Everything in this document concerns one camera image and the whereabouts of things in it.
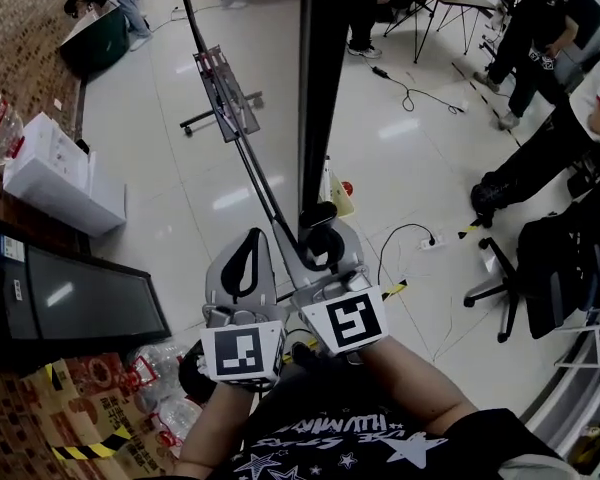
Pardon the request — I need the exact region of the clear bag of empty bottles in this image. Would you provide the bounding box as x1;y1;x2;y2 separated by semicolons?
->
126;341;207;450

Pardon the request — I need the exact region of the person's right forearm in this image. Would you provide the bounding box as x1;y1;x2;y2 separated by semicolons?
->
358;335;480;438

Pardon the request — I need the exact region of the printed cardboard box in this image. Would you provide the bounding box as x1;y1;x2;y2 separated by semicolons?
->
18;351;182;475

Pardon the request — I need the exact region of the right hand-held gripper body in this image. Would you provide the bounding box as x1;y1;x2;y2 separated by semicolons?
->
290;267;391;364

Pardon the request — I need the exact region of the person's black shoe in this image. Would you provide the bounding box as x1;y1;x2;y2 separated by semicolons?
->
289;342;327;370

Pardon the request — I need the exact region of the glass whiteboard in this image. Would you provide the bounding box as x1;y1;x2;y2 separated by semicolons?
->
175;0;354;302

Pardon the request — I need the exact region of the person's black star-print shirt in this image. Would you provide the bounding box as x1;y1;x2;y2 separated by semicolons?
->
194;370;571;480

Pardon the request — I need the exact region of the white water dispenser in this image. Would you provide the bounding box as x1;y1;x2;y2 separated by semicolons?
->
1;112;128;239

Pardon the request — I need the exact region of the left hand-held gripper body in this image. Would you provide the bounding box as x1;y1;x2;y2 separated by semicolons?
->
199;305;287;393

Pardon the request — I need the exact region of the white shelf rack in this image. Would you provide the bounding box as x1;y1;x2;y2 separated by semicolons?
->
523;311;600;470

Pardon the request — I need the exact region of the person's left forearm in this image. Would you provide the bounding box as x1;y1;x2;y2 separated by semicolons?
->
171;380;255;478

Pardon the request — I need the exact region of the thin black cable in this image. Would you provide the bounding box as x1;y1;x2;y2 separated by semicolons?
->
376;223;437;290

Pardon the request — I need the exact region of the black monitor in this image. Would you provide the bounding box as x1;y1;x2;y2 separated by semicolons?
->
561;0;600;53

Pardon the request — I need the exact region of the black power adapter cable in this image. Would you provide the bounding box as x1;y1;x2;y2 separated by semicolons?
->
371;64;470;116

